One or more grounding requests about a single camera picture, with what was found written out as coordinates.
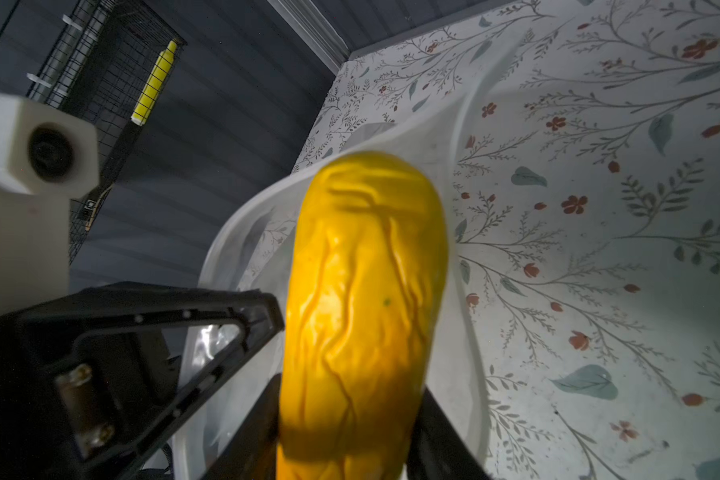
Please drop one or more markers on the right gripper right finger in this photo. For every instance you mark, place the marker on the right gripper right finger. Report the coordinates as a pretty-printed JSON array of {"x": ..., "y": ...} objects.
[{"x": 436, "y": 451}]

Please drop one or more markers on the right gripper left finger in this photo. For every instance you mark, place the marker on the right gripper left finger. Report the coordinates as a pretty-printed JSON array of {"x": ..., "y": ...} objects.
[{"x": 252, "y": 452}]

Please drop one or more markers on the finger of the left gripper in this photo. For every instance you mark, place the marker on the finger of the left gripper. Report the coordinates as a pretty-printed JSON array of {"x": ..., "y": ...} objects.
[{"x": 87, "y": 389}]

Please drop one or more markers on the clear zip top bag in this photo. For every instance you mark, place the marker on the clear zip top bag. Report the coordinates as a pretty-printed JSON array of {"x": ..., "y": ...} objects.
[{"x": 431, "y": 140}]

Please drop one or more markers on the black wire mesh basket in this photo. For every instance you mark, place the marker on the black wire mesh basket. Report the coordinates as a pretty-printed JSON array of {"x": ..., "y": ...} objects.
[{"x": 96, "y": 71}]

